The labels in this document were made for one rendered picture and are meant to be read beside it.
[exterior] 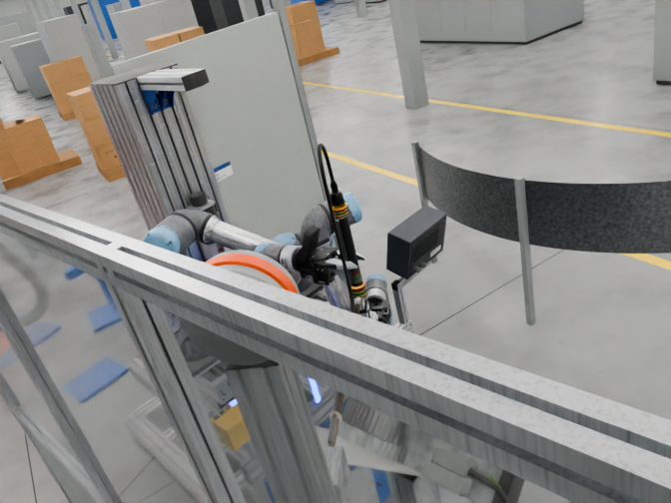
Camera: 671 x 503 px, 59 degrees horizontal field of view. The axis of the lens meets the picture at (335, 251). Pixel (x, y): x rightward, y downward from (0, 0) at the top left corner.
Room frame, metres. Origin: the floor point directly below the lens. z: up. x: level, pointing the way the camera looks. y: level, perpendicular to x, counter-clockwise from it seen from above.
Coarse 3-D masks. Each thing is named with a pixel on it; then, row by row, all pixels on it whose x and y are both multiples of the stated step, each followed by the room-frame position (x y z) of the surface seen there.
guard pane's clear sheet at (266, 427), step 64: (0, 256) 1.04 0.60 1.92; (64, 320) 0.88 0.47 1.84; (64, 384) 1.09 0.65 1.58; (128, 384) 0.75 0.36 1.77; (192, 384) 0.57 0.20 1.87; (256, 384) 0.45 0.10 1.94; (320, 384) 0.38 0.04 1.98; (64, 448) 1.48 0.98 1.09; (128, 448) 0.90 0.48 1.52; (256, 448) 0.49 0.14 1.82; (320, 448) 0.40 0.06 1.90; (384, 448) 0.33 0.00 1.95; (448, 448) 0.28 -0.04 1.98
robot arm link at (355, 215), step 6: (348, 198) 1.94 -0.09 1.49; (354, 198) 1.94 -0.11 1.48; (324, 204) 1.92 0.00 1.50; (348, 204) 1.92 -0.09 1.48; (354, 204) 1.92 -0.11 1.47; (324, 210) 1.89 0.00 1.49; (348, 210) 1.90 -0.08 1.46; (354, 210) 1.91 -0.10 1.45; (360, 210) 1.92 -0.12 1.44; (330, 216) 1.88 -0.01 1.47; (348, 216) 1.90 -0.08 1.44; (354, 216) 1.91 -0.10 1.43; (360, 216) 1.92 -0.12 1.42; (330, 222) 1.87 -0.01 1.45; (354, 222) 1.92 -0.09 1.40; (300, 234) 2.25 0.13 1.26; (330, 246) 2.25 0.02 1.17
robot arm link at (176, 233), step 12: (168, 216) 1.79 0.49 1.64; (180, 216) 1.77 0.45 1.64; (156, 228) 1.70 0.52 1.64; (168, 228) 1.70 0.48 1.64; (180, 228) 1.72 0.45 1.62; (192, 228) 1.75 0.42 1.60; (144, 240) 1.68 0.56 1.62; (156, 240) 1.66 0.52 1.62; (168, 240) 1.66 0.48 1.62; (180, 240) 1.69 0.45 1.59; (192, 240) 1.74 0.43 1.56; (180, 252) 1.68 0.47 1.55
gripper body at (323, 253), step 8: (328, 248) 1.48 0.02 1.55; (296, 256) 1.49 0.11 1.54; (312, 256) 1.45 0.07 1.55; (320, 256) 1.44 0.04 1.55; (328, 256) 1.44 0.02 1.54; (296, 264) 1.48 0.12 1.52; (304, 264) 1.50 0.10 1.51; (312, 264) 1.45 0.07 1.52; (304, 272) 1.49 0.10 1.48; (312, 272) 1.45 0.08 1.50; (320, 272) 1.44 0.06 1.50; (328, 272) 1.42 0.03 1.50; (320, 280) 1.45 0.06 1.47; (328, 280) 1.42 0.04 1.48
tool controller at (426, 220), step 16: (432, 208) 2.21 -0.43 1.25; (400, 224) 2.12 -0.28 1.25; (416, 224) 2.11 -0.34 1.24; (432, 224) 2.10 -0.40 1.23; (400, 240) 2.02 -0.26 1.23; (416, 240) 2.02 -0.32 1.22; (432, 240) 2.10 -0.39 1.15; (400, 256) 2.03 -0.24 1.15; (416, 256) 2.04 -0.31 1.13; (432, 256) 2.13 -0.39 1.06; (400, 272) 2.05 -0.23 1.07
